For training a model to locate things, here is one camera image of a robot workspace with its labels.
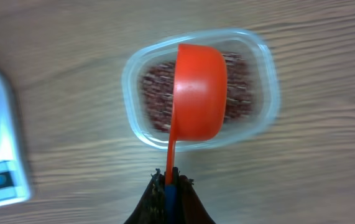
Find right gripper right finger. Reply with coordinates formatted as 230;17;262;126
173;167;216;224

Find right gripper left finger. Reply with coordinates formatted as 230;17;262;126
124;169;167;224

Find red scoop with blue handle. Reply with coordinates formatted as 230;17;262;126
165;44;227;223

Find red beans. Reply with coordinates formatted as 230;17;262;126
139;52;254;133

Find clear plastic container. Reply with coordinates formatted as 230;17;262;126
121;28;280;152

